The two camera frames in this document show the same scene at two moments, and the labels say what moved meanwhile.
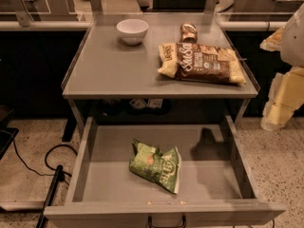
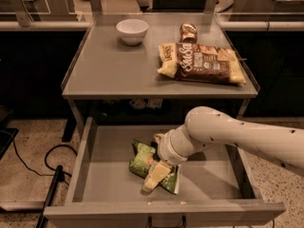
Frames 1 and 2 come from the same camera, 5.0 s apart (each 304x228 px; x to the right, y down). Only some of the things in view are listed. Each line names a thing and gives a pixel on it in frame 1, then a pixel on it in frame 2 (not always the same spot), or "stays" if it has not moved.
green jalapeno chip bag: [161, 167] stays
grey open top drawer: [216, 190] stays
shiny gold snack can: [188, 33] stays
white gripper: [294, 45] → [165, 150]
